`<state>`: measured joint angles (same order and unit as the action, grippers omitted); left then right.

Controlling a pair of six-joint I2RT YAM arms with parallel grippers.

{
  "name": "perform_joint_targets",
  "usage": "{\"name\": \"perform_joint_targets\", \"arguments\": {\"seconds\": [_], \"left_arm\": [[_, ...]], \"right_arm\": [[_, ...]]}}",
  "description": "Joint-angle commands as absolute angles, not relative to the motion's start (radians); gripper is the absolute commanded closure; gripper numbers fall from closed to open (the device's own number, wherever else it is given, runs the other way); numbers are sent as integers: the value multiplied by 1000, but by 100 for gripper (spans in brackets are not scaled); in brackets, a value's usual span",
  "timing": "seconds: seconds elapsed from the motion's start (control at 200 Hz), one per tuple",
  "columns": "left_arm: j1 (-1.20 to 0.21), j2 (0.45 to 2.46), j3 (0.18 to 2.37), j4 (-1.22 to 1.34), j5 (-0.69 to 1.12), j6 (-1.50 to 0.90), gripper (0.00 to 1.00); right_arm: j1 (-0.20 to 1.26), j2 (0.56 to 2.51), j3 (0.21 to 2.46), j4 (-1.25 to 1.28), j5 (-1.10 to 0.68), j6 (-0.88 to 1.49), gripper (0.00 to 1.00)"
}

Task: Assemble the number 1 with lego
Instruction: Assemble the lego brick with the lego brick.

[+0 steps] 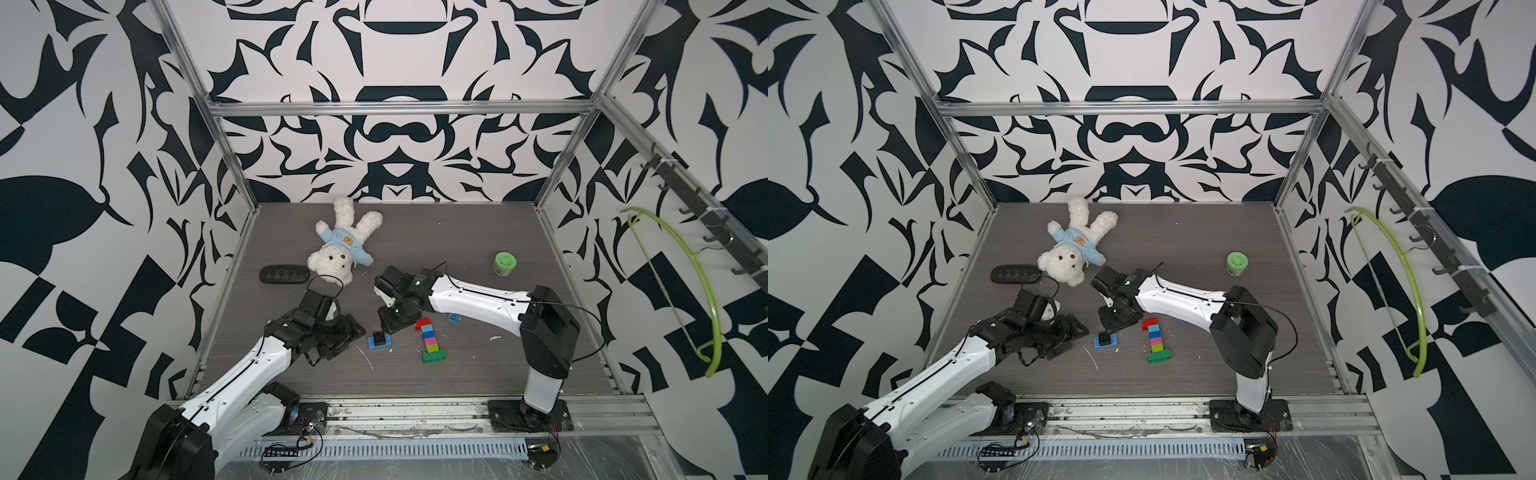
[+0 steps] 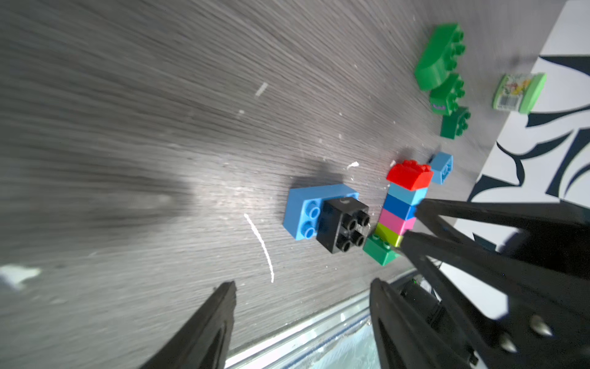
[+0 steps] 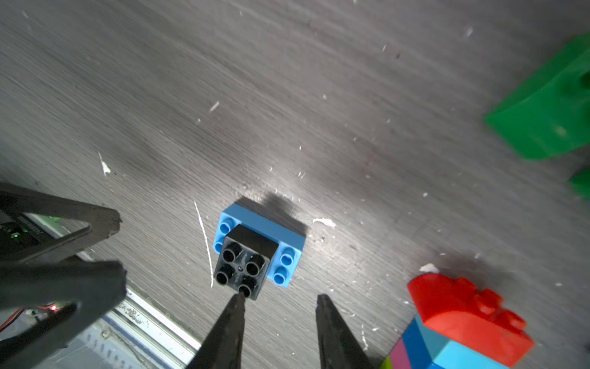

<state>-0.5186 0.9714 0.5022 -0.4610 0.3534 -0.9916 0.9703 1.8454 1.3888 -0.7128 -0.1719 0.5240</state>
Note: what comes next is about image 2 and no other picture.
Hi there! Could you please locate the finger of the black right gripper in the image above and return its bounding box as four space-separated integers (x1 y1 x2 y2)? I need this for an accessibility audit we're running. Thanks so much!
416 199 589 277
402 232 589 368

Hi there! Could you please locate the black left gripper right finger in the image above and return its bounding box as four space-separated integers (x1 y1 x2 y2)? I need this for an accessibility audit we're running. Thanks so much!
370 278 470 368

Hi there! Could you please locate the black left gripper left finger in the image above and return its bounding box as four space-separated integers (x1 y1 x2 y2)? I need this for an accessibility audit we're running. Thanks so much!
141 281 237 368

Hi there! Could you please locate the lime green lego brick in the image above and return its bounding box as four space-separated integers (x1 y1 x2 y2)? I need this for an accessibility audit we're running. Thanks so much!
375 223 403 248

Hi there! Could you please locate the magenta lego brick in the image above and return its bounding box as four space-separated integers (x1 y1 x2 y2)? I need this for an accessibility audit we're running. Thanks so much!
379 209 416 235

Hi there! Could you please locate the small black block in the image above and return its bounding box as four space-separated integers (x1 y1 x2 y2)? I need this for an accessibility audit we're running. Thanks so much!
317 197 370 254

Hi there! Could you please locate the cyan lego brick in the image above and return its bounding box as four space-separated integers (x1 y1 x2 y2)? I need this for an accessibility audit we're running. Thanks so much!
388 183 428 206

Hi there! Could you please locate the red lego brick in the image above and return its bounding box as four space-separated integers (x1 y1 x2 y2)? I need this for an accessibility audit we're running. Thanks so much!
387 160 434 191

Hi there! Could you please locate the long blue lego brick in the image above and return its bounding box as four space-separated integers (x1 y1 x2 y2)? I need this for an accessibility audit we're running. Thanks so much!
284 184 360 241

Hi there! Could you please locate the small green lego brick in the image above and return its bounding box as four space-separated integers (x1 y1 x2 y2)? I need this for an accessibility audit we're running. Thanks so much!
430 72 466 116

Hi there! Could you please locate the light green tall lego brick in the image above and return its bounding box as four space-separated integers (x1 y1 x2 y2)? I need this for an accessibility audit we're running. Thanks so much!
414 23 466 92

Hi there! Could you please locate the green long lego plate brick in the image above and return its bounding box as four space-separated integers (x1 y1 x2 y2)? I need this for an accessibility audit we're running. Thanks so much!
363 235 399 266

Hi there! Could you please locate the light blue lego brick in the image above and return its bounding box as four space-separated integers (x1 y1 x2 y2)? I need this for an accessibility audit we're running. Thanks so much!
430 152 453 185

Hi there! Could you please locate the dark green lego brick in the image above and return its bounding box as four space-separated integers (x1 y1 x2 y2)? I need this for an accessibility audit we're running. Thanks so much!
440 107 471 139

